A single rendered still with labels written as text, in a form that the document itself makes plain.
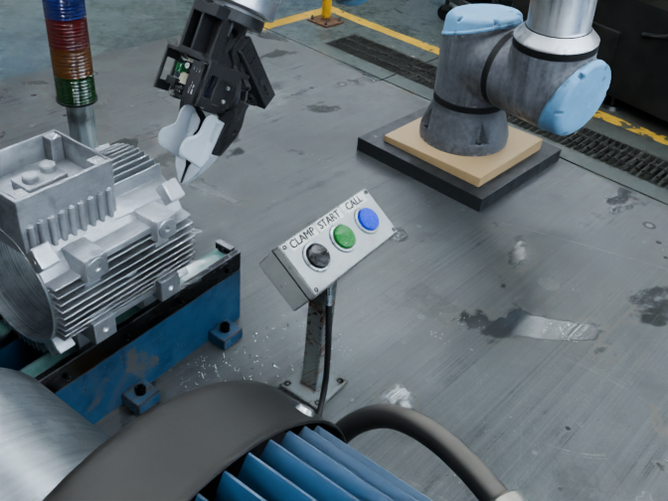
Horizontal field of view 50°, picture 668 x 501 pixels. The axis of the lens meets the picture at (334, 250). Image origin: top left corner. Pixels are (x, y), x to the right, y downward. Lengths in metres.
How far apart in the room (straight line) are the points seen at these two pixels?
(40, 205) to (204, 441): 0.57
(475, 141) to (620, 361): 0.57
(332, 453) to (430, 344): 0.85
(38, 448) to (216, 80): 0.47
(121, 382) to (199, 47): 0.44
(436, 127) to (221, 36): 0.76
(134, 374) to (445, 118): 0.84
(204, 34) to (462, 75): 0.72
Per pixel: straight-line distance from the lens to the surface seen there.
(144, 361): 1.00
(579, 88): 1.34
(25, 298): 0.96
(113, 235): 0.85
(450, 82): 1.49
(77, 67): 1.19
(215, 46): 0.84
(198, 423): 0.25
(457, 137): 1.51
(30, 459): 0.52
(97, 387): 0.96
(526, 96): 1.37
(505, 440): 1.02
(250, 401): 0.27
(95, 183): 0.83
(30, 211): 0.79
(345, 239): 0.83
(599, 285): 1.33
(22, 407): 0.57
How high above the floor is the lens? 1.56
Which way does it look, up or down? 37 degrees down
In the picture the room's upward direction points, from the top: 6 degrees clockwise
